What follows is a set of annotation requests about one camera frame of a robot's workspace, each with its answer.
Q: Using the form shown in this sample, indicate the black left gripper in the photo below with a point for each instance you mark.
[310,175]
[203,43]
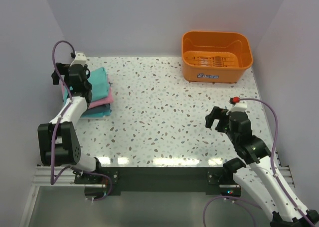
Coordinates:
[62,68]

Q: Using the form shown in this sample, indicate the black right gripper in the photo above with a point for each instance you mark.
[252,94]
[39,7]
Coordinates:
[217,113]

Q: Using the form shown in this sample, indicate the mint green t-shirt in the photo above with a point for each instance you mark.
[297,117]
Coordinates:
[100,85]

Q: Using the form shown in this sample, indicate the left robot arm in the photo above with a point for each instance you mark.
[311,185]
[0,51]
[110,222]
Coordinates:
[58,141]

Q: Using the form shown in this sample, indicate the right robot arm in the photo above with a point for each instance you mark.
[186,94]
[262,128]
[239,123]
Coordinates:
[254,171]

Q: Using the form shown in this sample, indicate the folded pink t-shirt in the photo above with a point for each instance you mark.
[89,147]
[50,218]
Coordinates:
[102,102]

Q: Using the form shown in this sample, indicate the orange plastic basket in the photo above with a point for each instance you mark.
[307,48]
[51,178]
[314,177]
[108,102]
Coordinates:
[214,56]

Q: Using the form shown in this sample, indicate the folded dark teal t-shirt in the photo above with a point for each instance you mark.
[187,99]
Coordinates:
[102,109]

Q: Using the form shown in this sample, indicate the folded turquoise t-shirt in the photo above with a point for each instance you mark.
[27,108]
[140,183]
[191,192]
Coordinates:
[97,115]

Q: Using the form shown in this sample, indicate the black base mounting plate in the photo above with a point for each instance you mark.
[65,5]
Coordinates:
[116,180]

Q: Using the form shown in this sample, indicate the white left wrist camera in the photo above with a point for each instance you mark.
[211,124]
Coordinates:
[78,58]

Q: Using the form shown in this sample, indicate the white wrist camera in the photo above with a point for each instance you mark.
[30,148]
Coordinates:
[78,58]
[237,105]

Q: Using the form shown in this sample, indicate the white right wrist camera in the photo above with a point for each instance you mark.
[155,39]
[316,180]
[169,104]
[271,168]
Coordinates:
[237,105]

